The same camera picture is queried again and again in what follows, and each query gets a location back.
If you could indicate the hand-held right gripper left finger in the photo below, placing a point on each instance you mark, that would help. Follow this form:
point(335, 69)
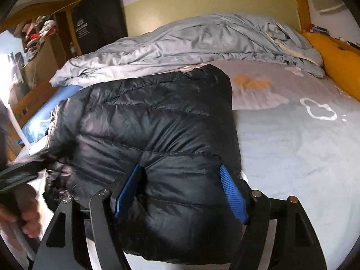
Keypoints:
point(126, 191)

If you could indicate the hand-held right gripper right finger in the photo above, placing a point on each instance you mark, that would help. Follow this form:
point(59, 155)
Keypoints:
point(233, 194)

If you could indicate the black puffer jacket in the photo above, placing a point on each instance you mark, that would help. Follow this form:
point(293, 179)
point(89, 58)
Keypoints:
point(157, 129)

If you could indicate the person's left hand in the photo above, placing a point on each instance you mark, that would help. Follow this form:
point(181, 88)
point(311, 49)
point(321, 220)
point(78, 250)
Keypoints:
point(32, 219)

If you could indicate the blue pillow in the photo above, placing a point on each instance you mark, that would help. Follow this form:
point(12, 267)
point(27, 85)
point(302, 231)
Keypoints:
point(42, 115)

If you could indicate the cardboard box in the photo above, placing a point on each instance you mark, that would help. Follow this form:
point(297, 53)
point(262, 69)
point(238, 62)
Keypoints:
point(47, 59)

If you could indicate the pile of plush toys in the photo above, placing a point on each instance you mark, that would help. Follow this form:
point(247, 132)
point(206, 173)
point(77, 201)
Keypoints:
point(45, 29)

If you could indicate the grey duvet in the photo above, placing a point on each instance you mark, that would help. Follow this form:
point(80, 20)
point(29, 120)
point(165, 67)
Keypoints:
point(197, 39)

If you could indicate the orange pillow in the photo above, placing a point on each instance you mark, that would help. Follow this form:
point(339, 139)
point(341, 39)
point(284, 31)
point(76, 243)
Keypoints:
point(340, 62)

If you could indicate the black garment bag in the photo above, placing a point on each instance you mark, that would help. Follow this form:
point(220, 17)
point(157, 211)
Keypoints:
point(98, 19)

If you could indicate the row of small trinkets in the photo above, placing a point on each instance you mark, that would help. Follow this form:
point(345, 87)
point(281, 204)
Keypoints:
point(317, 29)

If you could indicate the green headboard panel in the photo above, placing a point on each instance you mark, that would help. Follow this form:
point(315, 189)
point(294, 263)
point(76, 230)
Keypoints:
point(197, 2)

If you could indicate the wooden bed frame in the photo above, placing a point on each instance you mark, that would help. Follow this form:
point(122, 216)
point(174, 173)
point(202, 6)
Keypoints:
point(299, 5)

